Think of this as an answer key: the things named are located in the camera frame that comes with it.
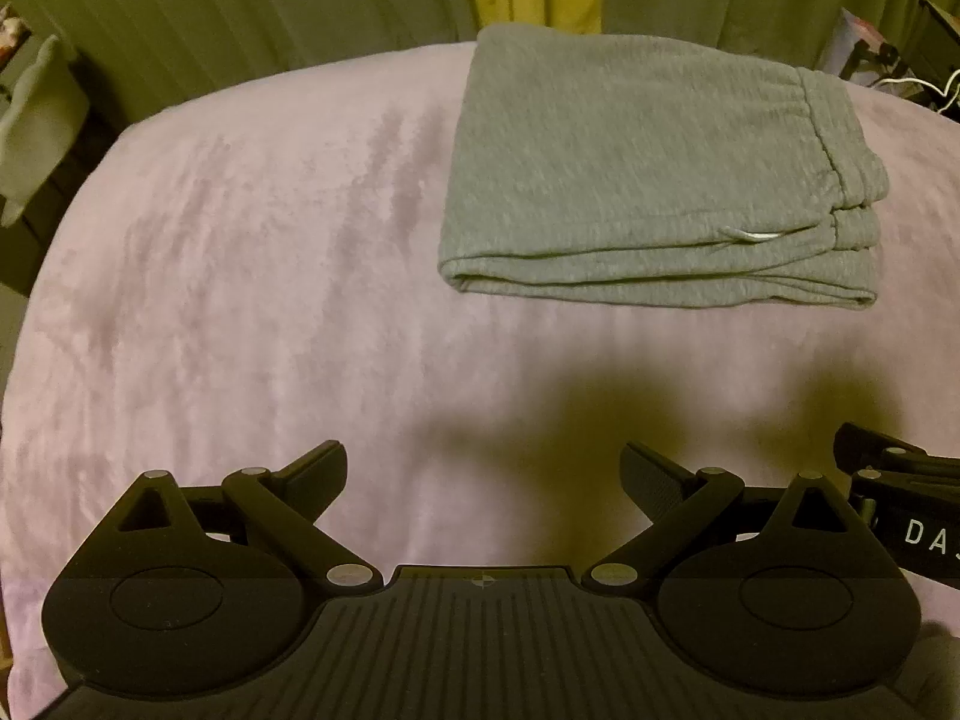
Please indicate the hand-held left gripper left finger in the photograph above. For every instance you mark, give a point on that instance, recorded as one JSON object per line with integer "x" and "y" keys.
{"x": 322, "y": 465}

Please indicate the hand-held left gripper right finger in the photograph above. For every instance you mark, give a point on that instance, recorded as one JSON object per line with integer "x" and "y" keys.
{"x": 652, "y": 469}

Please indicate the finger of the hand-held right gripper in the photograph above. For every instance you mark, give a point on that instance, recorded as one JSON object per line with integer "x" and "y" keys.
{"x": 900, "y": 457}

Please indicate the grey pants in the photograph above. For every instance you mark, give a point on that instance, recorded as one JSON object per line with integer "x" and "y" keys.
{"x": 600, "y": 165}

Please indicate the pink blanket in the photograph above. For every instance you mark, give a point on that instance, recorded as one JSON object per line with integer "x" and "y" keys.
{"x": 262, "y": 277}

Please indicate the pink box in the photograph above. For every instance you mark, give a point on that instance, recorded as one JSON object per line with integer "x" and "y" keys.
{"x": 844, "y": 41}

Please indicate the black stand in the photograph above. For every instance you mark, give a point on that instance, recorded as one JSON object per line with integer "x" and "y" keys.
{"x": 926, "y": 37}

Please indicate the white chair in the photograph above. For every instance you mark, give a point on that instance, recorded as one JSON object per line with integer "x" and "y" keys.
{"x": 37, "y": 120}

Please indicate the grey curtain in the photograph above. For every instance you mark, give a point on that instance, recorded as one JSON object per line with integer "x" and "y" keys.
{"x": 262, "y": 0}

